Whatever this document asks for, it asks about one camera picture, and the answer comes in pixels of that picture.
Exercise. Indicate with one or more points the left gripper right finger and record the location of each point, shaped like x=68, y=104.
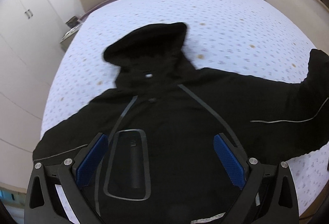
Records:
x=267, y=192

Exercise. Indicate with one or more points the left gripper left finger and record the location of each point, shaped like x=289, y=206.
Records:
x=42, y=201

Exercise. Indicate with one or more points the black hooded jacket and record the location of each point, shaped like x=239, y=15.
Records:
x=161, y=119

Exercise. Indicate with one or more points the white wardrobe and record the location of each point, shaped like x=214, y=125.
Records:
x=31, y=31

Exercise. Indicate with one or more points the floral quilted bed sheet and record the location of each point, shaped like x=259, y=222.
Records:
x=246, y=37

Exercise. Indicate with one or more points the bedside table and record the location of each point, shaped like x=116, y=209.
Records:
x=74, y=24

